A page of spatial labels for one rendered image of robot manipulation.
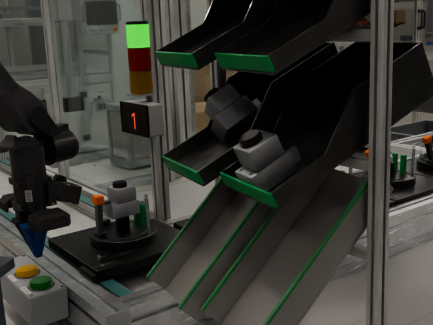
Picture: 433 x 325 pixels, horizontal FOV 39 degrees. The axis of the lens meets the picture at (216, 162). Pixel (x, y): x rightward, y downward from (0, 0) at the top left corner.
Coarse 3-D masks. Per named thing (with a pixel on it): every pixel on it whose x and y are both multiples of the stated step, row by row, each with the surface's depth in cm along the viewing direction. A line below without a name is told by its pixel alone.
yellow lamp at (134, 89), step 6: (132, 72) 132; (138, 72) 131; (144, 72) 132; (150, 72) 133; (132, 78) 132; (138, 78) 132; (144, 78) 132; (150, 78) 133; (132, 84) 133; (138, 84) 132; (144, 84) 132; (150, 84) 133; (132, 90) 133; (138, 90) 132; (144, 90) 133; (150, 90) 133
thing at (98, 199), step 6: (96, 198) 121; (102, 198) 122; (96, 204) 122; (102, 204) 123; (96, 210) 123; (96, 216) 123; (102, 216) 123; (96, 222) 124; (102, 222) 123; (96, 228) 124; (102, 228) 124
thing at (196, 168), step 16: (320, 48) 93; (304, 64) 88; (240, 80) 98; (256, 80) 99; (272, 80) 101; (288, 80) 87; (256, 96) 100; (272, 96) 86; (272, 112) 87; (208, 128) 97; (256, 128) 86; (272, 128) 87; (192, 144) 96; (208, 144) 96; (224, 144) 93; (176, 160) 95; (192, 160) 93; (208, 160) 90; (224, 160) 85; (192, 176) 86; (208, 176) 84
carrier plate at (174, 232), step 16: (160, 224) 136; (48, 240) 130; (64, 240) 129; (80, 240) 128; (160, 240) 126; (64, 256) 124; (80, 256) 119; (96, 256) 119; (112, 256) 119; (128, 256) 118; (144, 256) 118; (160, 256) 120; (96, 272) 112; (112, 272) 113
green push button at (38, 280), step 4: (40, 276) 110; (44, 276) 110; (48, 276) 110; (32, 280) 108; (36, 280) 108; (40, 280) 108; (44, 280) 108; (48, 280) 108; (32, 284) 107; (36, 284) 107; (40, 284) 107; (44, 284) 107; (48, 284) 108; (32, 288) 107; (36, 288) 107; (40, 288) 107; (44, 288) 107
